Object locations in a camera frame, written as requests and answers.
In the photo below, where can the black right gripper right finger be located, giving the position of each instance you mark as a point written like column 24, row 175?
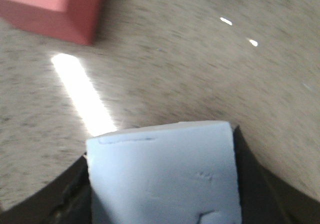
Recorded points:
column 264, row 197

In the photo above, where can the dark red foam cube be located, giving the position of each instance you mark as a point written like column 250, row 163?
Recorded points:
column 69, row 20

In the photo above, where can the light blue foam cube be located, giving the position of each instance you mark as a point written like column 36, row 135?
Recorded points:
column 174, row 173

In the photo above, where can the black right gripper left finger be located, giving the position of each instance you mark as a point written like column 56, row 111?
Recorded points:
column 67, row 199

